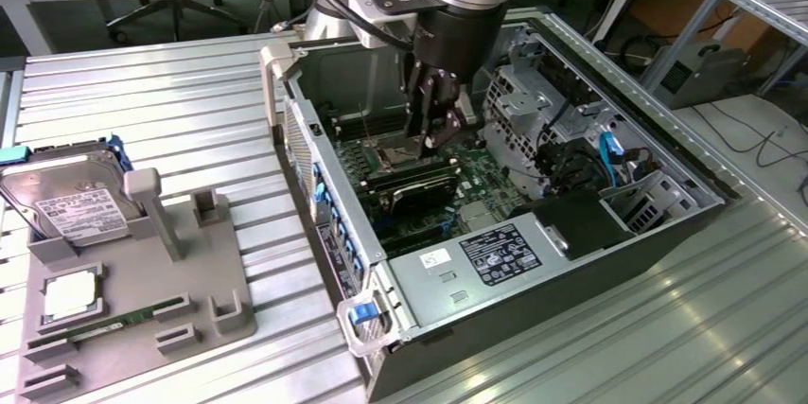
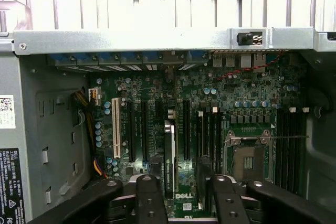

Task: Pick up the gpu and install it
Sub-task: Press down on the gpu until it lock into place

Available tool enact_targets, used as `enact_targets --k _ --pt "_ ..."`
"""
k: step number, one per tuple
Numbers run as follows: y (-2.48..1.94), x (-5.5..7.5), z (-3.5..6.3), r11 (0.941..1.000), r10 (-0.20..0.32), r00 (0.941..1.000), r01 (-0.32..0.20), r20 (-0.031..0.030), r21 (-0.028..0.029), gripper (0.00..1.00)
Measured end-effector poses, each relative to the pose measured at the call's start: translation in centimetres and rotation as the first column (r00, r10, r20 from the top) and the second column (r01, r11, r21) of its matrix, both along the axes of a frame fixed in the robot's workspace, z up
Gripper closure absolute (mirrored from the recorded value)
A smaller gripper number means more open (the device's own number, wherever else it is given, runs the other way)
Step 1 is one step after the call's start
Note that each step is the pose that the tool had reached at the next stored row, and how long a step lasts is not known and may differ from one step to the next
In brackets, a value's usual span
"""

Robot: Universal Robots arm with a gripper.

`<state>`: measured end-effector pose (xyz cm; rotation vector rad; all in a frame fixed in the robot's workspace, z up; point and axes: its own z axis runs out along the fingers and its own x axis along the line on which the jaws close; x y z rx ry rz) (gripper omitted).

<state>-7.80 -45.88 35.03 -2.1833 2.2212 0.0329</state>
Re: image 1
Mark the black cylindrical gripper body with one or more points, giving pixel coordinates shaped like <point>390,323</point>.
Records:
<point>461,40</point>

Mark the CPU socket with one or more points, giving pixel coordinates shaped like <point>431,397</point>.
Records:
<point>395,155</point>

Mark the metal disk bay cage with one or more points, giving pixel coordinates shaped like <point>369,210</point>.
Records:
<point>525,103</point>

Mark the green motherboard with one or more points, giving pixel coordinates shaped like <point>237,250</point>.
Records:
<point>486,172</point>

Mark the silver chipset heatsink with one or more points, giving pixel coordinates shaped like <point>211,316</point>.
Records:
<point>479,216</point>

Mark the black plastic cover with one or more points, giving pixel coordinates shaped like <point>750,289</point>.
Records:
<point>569,224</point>

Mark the grey power supply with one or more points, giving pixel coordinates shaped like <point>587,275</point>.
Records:
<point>442,281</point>

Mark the perforated metal disk bay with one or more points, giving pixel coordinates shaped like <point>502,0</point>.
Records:
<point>650,205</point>

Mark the grey box device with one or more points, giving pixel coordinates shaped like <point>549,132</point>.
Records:
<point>707,73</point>

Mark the black office chair base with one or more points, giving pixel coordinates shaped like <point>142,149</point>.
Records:
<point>174,11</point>

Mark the blue case release latch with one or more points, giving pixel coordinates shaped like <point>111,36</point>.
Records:
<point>363,313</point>

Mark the open black PC case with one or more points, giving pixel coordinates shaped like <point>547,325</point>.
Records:
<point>631,281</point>

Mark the grey parts rack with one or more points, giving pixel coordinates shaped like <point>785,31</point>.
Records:
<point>190,290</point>

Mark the hard disk with blue caddy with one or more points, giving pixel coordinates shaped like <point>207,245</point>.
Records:
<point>70,205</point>

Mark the green RAM stick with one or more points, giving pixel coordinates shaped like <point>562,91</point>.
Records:
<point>114,323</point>

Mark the silver CPU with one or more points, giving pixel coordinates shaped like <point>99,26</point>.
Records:
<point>71,295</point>

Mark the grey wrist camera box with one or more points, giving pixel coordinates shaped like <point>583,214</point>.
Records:
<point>379,21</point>

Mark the aluminium profile frame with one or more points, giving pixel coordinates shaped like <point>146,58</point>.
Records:
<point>765,2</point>

